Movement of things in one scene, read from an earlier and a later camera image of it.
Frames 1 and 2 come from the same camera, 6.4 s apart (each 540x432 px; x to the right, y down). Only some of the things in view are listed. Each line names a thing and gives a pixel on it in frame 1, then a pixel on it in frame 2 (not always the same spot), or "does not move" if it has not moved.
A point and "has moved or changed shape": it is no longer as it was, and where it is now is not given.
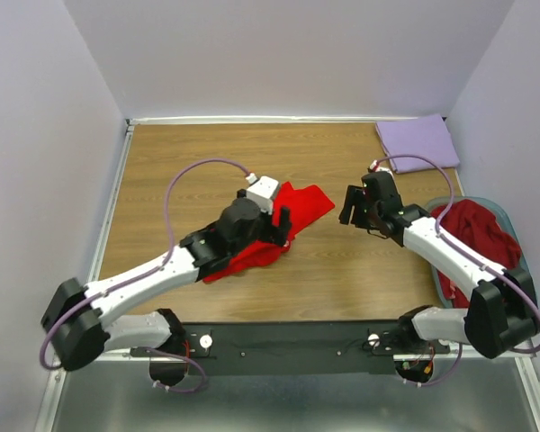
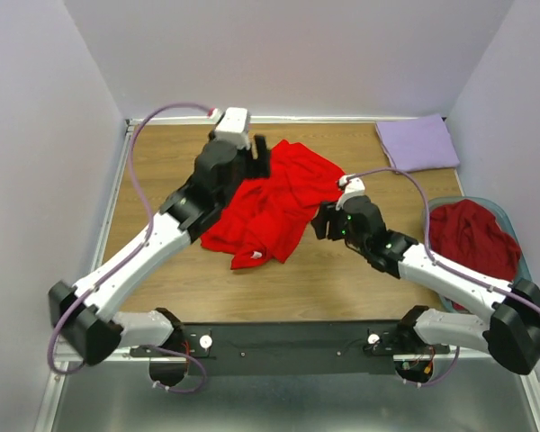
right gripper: (355, 195) to (326, 212)
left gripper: (274, 233) to (259, 168)
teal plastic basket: (438, 202) does not move
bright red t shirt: (304, 203) has moved or changed shape
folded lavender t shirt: (427, 138) does not move
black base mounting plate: (293, 348) does not move
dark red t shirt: (477, 226) does not move
